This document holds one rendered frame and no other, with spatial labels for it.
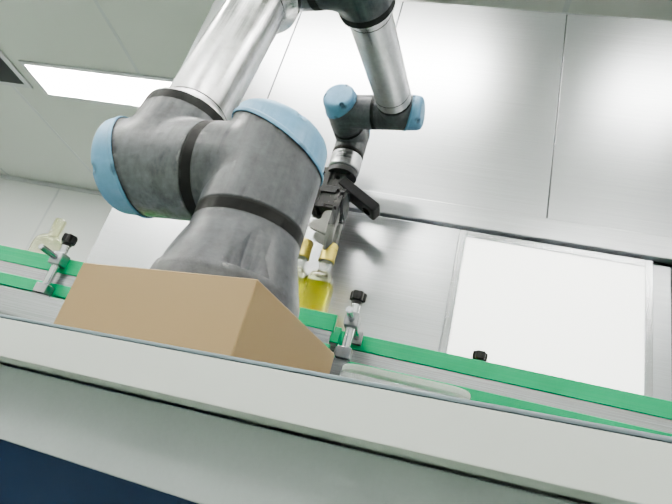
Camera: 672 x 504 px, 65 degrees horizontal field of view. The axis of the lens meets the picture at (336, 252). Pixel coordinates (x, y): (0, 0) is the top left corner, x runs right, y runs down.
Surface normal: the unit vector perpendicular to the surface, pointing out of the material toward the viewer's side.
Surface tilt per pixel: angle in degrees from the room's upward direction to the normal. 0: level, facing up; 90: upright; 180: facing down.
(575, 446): 90
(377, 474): 90
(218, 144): 92
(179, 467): 90
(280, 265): 71
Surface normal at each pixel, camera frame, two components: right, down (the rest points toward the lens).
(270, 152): 0.17, -0.38
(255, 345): 0.91, 0.07
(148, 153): -0.30, -0.17
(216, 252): 0.14, -0.65
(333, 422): -0.32, -0.47
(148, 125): -0.14, -0.59
